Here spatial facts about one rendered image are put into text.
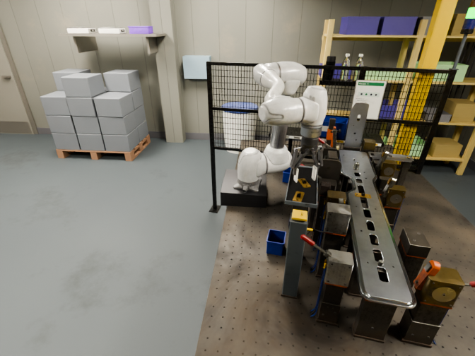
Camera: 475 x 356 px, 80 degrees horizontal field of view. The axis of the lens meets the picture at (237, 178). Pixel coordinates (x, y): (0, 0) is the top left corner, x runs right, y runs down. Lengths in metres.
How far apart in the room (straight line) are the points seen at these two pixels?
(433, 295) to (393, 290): 0.14
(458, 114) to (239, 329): 3.97
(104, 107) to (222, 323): 3.60
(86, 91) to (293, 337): 3.95
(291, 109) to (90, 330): 1.97
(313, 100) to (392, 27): 2.95
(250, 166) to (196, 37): 3.25
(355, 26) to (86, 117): 3.70
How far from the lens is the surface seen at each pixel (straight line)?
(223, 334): 1.36
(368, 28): 4.01
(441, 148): 4.74
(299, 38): 4.76
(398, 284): 1.26
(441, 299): 1.32
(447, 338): 1.60
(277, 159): 1.96
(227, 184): 2.05
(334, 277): 1.22
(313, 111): 1.22
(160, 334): 2.24
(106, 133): 4.57
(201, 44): 4.84
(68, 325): 2.50
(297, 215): 1.18
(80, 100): 4.59
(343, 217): 1.35
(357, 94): 2.55
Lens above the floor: 1.84
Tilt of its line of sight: 29 degrees down
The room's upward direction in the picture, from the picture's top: straight up
